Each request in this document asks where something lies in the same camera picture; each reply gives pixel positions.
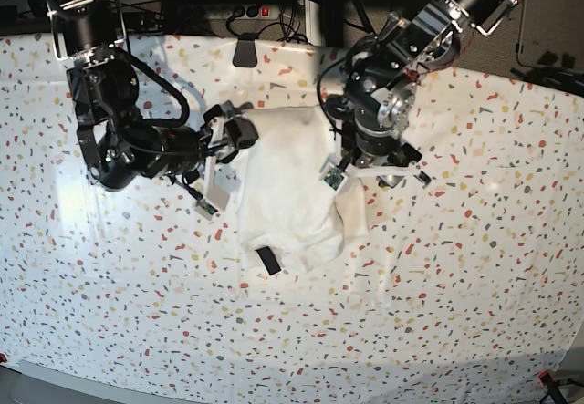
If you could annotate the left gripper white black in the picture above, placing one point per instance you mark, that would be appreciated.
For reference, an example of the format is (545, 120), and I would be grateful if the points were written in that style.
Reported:
(388, 170)

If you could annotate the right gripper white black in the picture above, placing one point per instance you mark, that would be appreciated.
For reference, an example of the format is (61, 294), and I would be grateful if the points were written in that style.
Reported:
(222, 136)

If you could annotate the white printed T-shirt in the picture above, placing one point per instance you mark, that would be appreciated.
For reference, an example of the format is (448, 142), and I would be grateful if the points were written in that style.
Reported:
(281, 203)

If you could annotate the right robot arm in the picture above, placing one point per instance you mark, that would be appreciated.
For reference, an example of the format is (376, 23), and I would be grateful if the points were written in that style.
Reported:
(117, 142)

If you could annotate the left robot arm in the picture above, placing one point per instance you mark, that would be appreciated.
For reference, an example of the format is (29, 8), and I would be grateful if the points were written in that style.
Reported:
(380, 75)

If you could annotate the black table clamp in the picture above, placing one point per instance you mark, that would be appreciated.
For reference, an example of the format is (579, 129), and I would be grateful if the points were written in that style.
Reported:
(245, 55)

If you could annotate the terrazzo patterned tablecloth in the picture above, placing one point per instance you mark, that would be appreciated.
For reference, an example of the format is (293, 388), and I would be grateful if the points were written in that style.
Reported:
(463, 292)

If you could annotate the white power strip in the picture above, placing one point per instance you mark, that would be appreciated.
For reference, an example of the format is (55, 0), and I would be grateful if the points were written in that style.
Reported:
(246, 12)

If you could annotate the red black corner clamp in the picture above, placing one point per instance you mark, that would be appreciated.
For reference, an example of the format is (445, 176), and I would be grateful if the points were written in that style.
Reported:
(552, 387)

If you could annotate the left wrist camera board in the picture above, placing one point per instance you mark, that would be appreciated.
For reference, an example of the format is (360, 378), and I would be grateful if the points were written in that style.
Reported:
(332, 175)

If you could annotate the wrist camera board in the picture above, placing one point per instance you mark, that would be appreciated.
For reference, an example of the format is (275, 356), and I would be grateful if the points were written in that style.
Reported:
(212, 203)
(332, 175)

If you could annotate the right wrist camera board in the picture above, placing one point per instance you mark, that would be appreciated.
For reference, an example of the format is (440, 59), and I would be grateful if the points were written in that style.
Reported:
(212, 203)

